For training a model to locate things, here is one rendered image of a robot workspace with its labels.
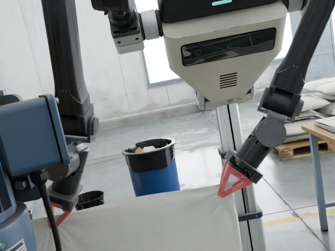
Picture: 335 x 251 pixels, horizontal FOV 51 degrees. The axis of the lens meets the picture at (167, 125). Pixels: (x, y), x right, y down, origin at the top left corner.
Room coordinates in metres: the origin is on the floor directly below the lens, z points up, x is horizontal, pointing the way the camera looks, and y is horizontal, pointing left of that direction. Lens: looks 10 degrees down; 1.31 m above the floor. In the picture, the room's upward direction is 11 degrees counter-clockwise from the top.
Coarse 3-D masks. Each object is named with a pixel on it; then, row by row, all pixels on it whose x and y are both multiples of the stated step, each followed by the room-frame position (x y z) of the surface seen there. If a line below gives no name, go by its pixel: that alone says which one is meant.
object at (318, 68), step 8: (296, 16) 8.65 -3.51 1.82; (296, 24) 8.65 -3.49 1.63; (328, 24) 8.64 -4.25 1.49; (328, 32) 8.64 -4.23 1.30; (320, 40) 8.64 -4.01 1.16; (328, 40) 8.64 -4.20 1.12; (320, 48) 8.64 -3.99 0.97; (328, 48) 8.64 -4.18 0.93; (320, 56) 8.64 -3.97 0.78; (328, 56) 8.64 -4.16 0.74; (312, 64) 8.65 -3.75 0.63; (320, 64) 8.64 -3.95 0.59; (328, 64) 8.64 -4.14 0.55; (312, 72) 8.65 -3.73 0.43; (320, 72) 8.64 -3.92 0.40; (328, 72) 8.64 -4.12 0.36; (312, 80) 8.64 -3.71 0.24
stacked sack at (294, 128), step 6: (300, 120) 3.98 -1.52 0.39; (306, 120) 3.95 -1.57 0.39; (312, 120) 3.90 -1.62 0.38; (288, 126) 3.87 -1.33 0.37; (294, 126) 3.82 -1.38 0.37; (300, 126) 3.81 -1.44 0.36; (288, 132) 3.79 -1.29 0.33; (294, 132) 3.79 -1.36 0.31; (300, 132) 3.79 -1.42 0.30; (306, 132) 3.84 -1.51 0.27
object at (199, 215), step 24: (168, 192) 0.78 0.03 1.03; (192, 192) 0.76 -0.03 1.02; (216, 192) 0.76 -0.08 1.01; (72, 216) 0.76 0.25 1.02; (96, 216) 0.75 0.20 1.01; (120, 216) 0.74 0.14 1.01; (144, 216) 0.74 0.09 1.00; (168, 216) 0.75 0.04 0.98; (192, 216) 0.76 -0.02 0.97; (216, 216) 0.76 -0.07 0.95; (48, 240) 0.76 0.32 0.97; (72, 240) 0.76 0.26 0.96; (96, 240) 0.75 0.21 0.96; (120, 240) 0.75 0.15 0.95; (144, 240) 0.74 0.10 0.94; (168, 240) 0.75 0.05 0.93; (192, 240) 0.76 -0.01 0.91; (216, 240) 0.76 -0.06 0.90; (240, 240) 0.76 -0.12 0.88
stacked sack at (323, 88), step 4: (324, 84) 4.10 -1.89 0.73; (328, 84) 4.01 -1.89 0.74; (332, 84) 3.93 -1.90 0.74; (316, 88) 4.10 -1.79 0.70; (320, 88) 3.99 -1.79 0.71; (324, 88) 3.91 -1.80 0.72; (328, 88) 3.85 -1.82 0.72; (332, 88) 3.81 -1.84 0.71; (320, 92) 3.97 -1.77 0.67; (324, 92) 4.10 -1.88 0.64; (328, 92) 3.79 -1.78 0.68; (332, 92) 3.79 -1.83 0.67
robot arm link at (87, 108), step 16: (48, 0) 0.64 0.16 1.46; (64, 0) 0.64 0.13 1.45; (48, 16) 0.65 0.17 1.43; (64, 16) 0.65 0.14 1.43; (48, 32) 0.66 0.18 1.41; (64, 32) 0.66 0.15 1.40; (64, 48) 0.67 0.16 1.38; (80, 48) 0.71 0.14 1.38; (64, 64) 0.68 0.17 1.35; (80, 64) 0.72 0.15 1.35; (64, 80) 0.69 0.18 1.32; (80, 80) 0.72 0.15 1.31; (64, 96) 0.71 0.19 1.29; (80, 96) 0.71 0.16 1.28; (64, 112) 0.72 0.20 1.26; (80, 112) 0.72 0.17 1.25; (64, 128) 0.74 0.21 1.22; (80, 128) 0.73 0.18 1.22
